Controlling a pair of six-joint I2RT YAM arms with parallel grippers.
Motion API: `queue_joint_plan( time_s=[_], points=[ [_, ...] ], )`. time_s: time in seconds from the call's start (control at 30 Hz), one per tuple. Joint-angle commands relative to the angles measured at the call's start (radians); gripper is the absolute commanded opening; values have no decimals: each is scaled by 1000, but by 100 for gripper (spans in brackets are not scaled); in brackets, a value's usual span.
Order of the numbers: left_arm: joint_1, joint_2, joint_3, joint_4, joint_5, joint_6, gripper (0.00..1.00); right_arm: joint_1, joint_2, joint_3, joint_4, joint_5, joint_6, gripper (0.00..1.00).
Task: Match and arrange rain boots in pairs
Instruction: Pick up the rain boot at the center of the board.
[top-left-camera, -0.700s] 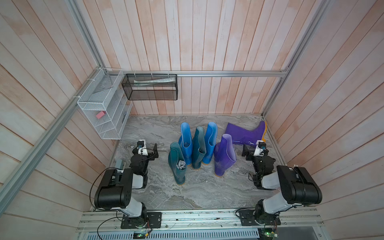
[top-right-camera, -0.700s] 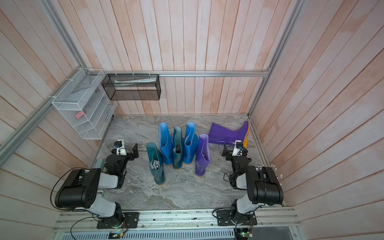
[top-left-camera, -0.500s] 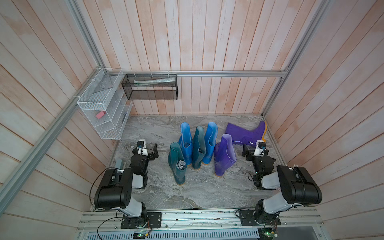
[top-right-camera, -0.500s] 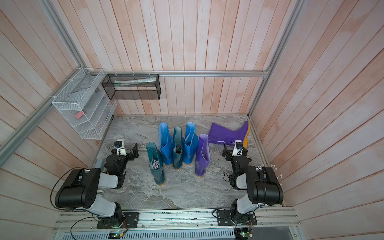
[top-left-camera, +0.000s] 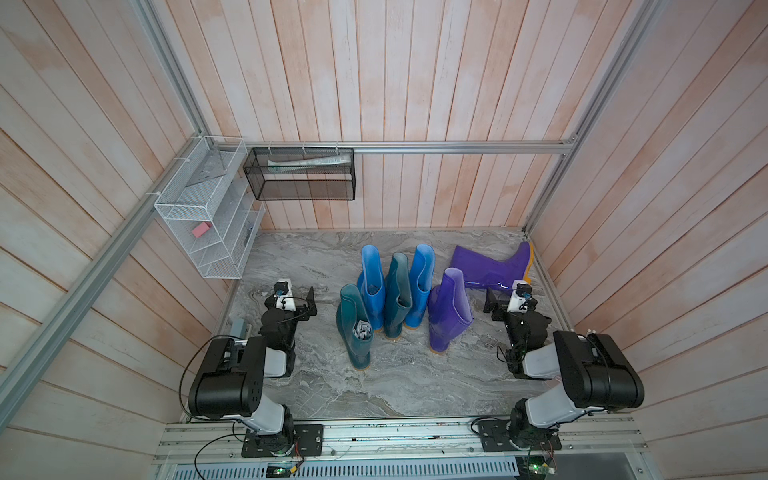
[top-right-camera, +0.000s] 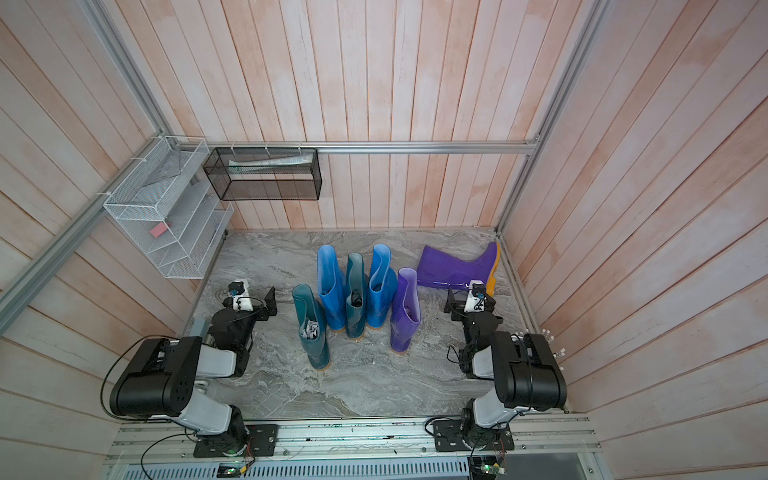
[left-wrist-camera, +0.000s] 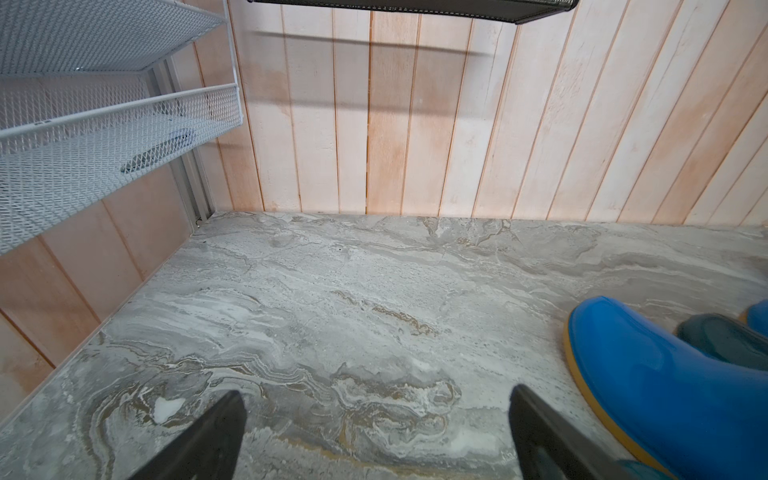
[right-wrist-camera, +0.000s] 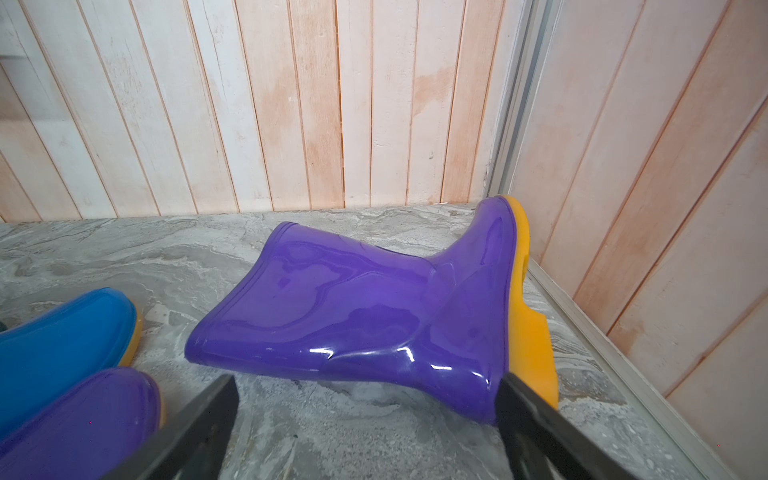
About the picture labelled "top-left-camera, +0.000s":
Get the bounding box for purple rain boot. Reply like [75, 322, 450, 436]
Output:
[428, 267, 473, 353]
[450, 241, 534, 292]

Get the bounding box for teal rain boot with paper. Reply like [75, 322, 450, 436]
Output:
[336, 284, 373, 370]

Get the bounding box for blue rain boot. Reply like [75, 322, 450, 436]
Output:
[357, 245, 386, 331]
[405, 244, 435, 329]

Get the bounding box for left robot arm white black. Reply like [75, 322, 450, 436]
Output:
[180, 281, 317, 457]

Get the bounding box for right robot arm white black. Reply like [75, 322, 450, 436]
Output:
[483, 282, 645, 450]

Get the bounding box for purple rain boot lying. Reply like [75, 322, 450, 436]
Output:
[450, 241, 534, 292]

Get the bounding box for pink eraser block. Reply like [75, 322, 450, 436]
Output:
[191, 222, 212, 238]

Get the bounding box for horizontal aluminium bar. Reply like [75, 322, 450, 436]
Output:
[243, 140, 575, 155]

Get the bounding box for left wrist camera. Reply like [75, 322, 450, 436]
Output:
[274, 279, 296, 311]

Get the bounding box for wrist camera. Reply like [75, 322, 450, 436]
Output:
[274, 279, 296, 311]
[507, 280, 538, 313]

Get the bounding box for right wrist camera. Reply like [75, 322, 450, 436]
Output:
[507, 280, 538, 313]

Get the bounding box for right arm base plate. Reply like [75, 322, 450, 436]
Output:
[470, 417, 562, 453]

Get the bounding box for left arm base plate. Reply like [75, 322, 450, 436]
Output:
[241, 424, 324, 460]

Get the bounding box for white wire mesh shelf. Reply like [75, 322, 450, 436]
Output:
[155, 135, 266, 280]

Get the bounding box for black wire mesh basket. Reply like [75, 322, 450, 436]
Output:
[243, 146, 357, 201]

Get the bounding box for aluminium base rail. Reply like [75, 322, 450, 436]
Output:
[147, 413, 661, 479]

